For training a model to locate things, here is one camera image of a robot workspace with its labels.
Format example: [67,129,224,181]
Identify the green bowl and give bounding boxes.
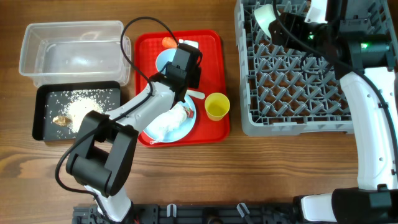
[254,4,276,38]

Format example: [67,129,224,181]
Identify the light blue bowl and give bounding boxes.
[155,49,177,74]

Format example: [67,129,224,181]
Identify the white tissue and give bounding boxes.
[148,104,188,144]

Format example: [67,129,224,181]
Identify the white rice leftovers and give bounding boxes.
[44,89,120,139]

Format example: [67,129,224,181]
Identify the walnut shell scraps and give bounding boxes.
[52,116,72,126]

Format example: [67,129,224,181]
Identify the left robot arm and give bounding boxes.
[60,44,203,223]

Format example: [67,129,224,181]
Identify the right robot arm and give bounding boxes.
[266,1,397,223]

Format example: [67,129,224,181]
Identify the grey dishwasher rack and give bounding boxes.
[234,0,353,136]

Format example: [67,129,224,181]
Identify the white plastic spoon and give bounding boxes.
[186,90,205,100]

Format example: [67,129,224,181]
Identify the light blue plate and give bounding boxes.
[143,95,197,143]

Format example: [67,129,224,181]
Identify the yellow plastic cup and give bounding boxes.
[205,93,231,121]

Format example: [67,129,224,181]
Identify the red snack wrapper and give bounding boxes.
[183,106,194,118]

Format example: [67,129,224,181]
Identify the orange carrot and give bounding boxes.
[161,37,178,49]

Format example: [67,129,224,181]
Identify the red serving tray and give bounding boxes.
[134,30,230,147]

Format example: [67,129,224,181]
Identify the clear plastic storage bin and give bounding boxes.
[19,21,131,87]

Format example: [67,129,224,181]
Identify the black plastic tray bin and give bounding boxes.
[32,81,121,141]

